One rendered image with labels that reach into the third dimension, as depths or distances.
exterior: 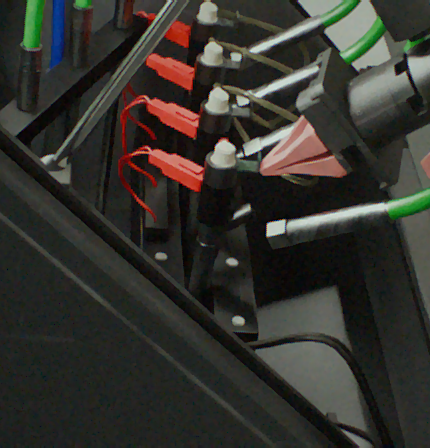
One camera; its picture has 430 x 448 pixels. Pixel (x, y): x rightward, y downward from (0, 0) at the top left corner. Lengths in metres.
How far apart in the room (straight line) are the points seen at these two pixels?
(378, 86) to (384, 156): 0.06
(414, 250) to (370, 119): 0.33
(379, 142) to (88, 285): 0.38
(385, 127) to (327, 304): 0.43
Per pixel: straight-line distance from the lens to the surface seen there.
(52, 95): 1.05
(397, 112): 0.90
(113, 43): 1.14
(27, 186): 0.56
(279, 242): 0.88
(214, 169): 0.96
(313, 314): 1.29
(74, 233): 0.57
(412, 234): 1.23
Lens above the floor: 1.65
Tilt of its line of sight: 37 degrees down
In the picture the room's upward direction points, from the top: 11 degrees clockwise
